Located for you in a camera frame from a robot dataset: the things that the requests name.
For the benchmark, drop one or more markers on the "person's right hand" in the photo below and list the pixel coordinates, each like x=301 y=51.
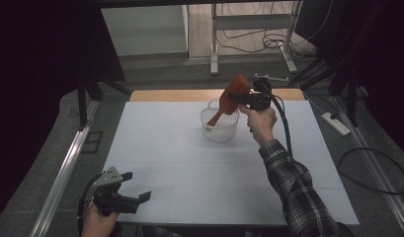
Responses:
x=260 y=123

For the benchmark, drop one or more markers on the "white table mat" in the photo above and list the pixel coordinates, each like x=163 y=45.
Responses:
x=189 y=171

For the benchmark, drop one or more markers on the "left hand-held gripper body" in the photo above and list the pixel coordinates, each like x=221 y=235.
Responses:
x=107 y=197

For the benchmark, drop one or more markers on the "white cabinet panel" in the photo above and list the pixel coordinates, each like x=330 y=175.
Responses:
x=143 y=29

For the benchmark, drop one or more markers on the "person's left hand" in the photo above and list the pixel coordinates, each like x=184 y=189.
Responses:
x=97 y=225

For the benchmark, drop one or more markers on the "black metal stand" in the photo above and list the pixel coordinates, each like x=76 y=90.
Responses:
x=87 y=95
x=349 y=92

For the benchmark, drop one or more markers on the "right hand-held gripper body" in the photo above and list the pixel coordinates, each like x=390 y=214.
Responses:
x=260 y=98

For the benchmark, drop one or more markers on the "white plastic basket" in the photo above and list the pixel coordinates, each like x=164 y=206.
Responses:
x=222 y=131

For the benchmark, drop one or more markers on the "wooden spatula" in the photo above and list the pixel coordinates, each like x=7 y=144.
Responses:
x=237 y=84

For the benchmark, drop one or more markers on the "aluminium floor rail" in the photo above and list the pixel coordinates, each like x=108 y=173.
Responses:
x=59 y=181
x=377 y=164

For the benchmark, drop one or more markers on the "dark floor socket plate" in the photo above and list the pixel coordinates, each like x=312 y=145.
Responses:
x=92 y=142

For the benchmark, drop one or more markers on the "white metal desk frame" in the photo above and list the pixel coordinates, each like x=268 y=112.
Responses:
x=252 y=21

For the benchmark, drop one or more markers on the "black curtain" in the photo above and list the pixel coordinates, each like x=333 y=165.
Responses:
x=41 y=49
x=370 y=59

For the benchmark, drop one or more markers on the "white power strip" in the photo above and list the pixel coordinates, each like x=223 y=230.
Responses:
x=336 y=123

